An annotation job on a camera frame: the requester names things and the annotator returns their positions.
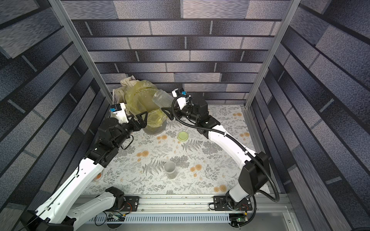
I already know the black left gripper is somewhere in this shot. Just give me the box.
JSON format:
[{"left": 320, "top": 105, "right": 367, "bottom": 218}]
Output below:
[{"left": 112, "top": 110, "right": 148, "bottom": 150}]

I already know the glass jar with green lid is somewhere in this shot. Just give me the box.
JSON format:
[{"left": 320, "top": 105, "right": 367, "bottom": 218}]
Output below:
[{"left": 152, "top": 90, "right": 174, "bottom": 108}]

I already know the green jar lid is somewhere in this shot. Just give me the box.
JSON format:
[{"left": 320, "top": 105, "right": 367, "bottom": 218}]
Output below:
[{"left": 177, "top": 131, "right": 189, "bottom": 142}]

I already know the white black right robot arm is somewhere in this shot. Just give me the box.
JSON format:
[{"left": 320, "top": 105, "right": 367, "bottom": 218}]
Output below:
[{"left": 161, "top": 95, "right": 279, "bottom": 206}]

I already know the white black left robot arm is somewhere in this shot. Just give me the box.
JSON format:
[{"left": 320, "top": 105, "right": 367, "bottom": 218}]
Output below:
[{"left": 20, "top": 112, "right": 148, "bottom": 231}]

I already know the grey mesh waste bin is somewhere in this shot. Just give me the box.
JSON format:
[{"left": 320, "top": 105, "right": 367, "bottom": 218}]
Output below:
[{"left": 143, "top": 121, "right": 167, "bottom": 135}]

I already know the yellow plastic bin liner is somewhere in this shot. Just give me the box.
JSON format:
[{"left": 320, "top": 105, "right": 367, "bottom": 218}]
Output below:
[{"left": 124, "top": 80, "right": 167, "bottom": 128}]

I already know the floral patterned table mat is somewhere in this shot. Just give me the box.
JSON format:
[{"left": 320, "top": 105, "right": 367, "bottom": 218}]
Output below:
[{"left": 84, "top": 120, "right": 241, "bottom": 195}]

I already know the short frosted plastic cup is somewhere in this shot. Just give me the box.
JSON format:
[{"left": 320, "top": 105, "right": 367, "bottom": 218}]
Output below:
[{"left": 164, "top": 161, "right": 177, "bottom": 180}]

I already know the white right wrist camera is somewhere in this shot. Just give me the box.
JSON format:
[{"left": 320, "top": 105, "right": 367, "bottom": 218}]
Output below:
[{"left": 172, "top": 88, "right": 192, "bottom": 110}]

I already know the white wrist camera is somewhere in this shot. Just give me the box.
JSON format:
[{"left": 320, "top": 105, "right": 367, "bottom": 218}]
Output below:
[
  {"left": 172, "top": 88, "right": 192, "bottom": 110},
  {"left": 109, "top": 103, "right": 128, "bottom": 124}
]

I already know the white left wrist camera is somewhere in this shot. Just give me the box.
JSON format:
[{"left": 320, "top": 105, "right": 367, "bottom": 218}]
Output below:
[{"left": 109, "top": 103, "right": 128, "bottom": 124}]

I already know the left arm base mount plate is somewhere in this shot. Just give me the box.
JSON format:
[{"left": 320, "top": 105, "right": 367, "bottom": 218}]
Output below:
[{"left": 105, "top": 196, "right": 140, "bottom": 213}]

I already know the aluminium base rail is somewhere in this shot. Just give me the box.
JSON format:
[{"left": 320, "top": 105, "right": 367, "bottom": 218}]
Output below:
[{"left": 86, "top": 195, "right": 297, "bottom": 229}]

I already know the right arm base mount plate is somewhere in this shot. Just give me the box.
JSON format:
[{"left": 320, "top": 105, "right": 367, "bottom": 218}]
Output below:
[{"left": 212, "top": 195, "right": 253, "bottom": 211}]

